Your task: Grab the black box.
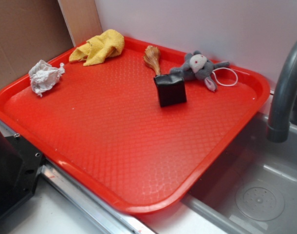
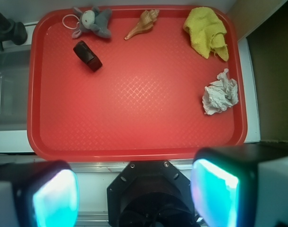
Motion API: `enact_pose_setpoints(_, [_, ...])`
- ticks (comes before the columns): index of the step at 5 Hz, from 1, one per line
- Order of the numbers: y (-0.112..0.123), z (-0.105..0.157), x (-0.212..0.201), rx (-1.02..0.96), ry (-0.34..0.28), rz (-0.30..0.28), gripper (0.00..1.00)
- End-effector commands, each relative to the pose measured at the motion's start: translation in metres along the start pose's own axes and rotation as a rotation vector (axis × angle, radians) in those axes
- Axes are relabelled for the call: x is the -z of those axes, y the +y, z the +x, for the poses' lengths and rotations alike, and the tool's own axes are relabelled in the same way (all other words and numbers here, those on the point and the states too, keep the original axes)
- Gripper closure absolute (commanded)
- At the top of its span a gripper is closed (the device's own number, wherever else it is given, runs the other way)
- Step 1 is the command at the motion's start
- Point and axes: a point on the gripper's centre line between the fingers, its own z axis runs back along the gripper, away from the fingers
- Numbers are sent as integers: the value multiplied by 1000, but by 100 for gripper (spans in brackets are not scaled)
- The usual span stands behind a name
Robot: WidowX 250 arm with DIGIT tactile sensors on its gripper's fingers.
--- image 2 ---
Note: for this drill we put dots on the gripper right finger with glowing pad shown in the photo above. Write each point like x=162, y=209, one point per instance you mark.
x=241, y=186

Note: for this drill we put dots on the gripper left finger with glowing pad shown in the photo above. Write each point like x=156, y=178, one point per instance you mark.
x=38, y=194

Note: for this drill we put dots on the black box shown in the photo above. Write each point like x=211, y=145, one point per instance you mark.
x=87, y=56

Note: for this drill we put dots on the crumpled white paper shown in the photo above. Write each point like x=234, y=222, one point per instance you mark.
x=220, y=95

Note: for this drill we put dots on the stainless steel sink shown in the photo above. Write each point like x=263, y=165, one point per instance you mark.
x=14, y=77

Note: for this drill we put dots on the red plastic tray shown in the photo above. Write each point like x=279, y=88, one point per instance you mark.
x=144, y=103

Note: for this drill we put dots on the yellow knitted cloth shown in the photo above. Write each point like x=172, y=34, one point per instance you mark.
x=207, y=33

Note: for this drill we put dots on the grey plush donkey toy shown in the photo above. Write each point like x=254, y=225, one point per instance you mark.
x=90, y=21

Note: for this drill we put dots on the brown conch seashell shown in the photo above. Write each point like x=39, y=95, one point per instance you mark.
x=144, y=24

